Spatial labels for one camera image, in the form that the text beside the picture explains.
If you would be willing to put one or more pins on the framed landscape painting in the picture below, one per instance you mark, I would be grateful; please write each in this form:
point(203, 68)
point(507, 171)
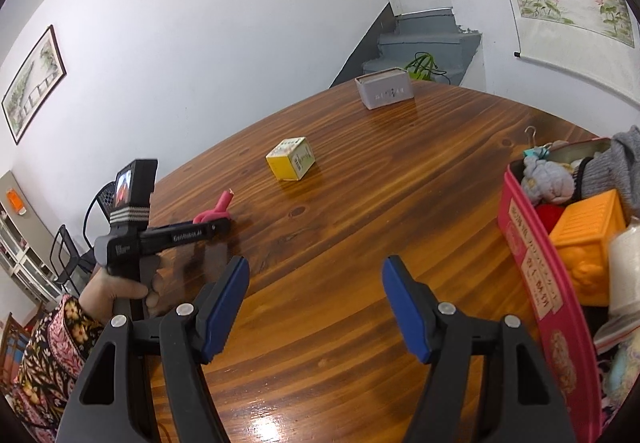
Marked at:
point(32, 83)

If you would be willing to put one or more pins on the person's left forearm floral sleeve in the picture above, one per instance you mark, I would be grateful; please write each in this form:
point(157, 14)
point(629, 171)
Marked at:
point(45, 363)

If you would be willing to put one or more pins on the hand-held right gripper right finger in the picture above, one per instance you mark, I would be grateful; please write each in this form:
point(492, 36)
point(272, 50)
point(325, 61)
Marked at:
point(407, 308)

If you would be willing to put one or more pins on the wooden desk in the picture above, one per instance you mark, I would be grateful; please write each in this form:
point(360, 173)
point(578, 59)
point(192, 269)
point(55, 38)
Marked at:
point(350, 203)

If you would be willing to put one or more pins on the pink foam twist loop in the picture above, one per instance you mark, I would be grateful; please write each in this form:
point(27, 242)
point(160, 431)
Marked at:
point(220, 205)

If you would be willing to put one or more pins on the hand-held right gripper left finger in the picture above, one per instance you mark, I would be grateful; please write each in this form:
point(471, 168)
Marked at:
point(227, 308)

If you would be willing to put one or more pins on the white shelf unit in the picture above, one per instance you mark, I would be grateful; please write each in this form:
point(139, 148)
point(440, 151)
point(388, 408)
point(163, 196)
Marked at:
point(30, 263)

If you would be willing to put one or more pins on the metal binder clip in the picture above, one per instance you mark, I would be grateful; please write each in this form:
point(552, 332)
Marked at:
point(531, 135)

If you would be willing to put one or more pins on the black metal chair patterned back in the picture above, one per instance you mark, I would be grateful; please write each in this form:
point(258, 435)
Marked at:
point(105, 200)

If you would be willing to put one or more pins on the red box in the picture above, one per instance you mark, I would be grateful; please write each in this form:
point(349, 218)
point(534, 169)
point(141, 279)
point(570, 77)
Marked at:
point(530, 273)

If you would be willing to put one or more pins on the white roll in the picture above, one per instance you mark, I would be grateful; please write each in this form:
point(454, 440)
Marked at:
point(625, 268)

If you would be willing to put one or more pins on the grey sock with dark cuff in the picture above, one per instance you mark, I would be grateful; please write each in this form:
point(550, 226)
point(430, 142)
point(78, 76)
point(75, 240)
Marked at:
point(615, 163)

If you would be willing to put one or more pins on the pale grey box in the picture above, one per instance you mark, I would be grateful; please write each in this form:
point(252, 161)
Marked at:
point(385, 93)

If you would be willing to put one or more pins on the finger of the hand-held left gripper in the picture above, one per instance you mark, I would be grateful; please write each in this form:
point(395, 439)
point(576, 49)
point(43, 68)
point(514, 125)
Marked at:
point(217, 226)

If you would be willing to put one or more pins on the yellow box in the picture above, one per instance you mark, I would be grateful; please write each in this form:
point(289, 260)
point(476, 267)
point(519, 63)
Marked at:
point(290, 163)

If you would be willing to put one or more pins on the grey stairs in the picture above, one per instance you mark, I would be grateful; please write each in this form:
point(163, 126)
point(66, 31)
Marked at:
point(425, 43)

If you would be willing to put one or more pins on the clear plastic zip bag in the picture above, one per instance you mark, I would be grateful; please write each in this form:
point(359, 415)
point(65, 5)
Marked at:
point(617, 330)

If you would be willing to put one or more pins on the light orange ribbed cube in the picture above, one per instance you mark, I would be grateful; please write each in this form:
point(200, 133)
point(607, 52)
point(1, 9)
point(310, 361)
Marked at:
point(585, 233)

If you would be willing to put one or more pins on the person's left hand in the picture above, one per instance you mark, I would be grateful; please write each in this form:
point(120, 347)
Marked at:
point(102, 295)

